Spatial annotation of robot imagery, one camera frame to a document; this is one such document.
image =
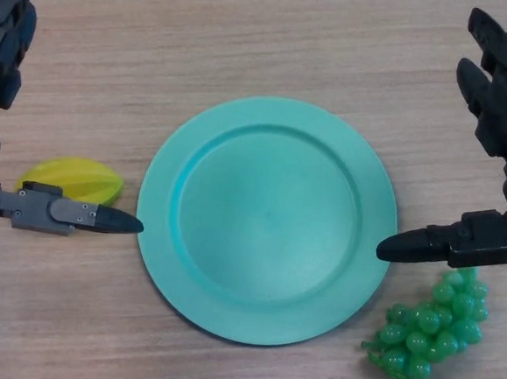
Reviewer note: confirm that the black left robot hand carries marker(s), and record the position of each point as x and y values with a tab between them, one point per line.
36	209

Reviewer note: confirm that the green round plate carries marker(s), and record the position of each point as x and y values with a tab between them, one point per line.
268	226

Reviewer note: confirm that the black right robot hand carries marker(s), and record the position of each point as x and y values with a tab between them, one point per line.
505	113

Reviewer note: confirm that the yellow starfruit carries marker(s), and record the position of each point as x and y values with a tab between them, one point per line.
83	177

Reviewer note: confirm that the green grape bunch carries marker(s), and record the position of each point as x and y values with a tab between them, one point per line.
431	331

